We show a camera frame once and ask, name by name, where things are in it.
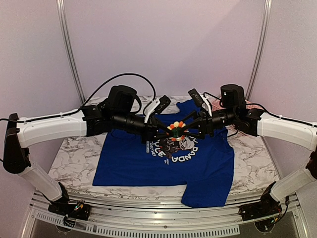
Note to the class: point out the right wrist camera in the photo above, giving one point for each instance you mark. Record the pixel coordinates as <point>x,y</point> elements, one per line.
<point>201,101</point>

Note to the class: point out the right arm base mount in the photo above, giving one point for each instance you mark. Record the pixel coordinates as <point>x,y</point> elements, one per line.
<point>260,209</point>

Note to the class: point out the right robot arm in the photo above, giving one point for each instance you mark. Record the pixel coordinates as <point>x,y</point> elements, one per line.
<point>257,121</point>

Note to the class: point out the orange yellow flower brooch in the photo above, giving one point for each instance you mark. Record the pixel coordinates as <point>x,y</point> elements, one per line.
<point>175,128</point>

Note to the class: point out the blue printed t-shirt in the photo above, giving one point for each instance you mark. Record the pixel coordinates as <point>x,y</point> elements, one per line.
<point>204,166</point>

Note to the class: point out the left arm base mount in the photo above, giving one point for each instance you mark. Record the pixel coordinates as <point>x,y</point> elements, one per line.
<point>77,209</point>

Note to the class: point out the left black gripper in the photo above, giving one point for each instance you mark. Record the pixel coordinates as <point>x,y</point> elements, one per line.
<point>151,133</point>

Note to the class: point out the right aluminium frame post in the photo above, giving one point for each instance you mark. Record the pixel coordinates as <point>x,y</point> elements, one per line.
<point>260,47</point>

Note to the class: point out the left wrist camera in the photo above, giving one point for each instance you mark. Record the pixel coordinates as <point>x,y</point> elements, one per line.
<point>156,106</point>

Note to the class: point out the aluminium frame post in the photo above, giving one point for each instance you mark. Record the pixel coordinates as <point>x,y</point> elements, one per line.
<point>69,51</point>
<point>260,47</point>

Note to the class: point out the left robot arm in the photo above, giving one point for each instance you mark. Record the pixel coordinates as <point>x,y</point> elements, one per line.
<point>112,113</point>

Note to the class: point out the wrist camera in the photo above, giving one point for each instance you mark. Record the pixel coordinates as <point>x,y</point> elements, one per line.
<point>156,106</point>
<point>201,101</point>

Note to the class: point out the left aluminium frame post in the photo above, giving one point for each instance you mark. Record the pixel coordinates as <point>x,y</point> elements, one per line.
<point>69,51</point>

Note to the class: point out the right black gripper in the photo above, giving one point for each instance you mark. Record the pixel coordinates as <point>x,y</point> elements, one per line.
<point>204,123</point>

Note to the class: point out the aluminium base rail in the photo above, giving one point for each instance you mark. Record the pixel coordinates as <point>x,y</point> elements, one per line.
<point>161,217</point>

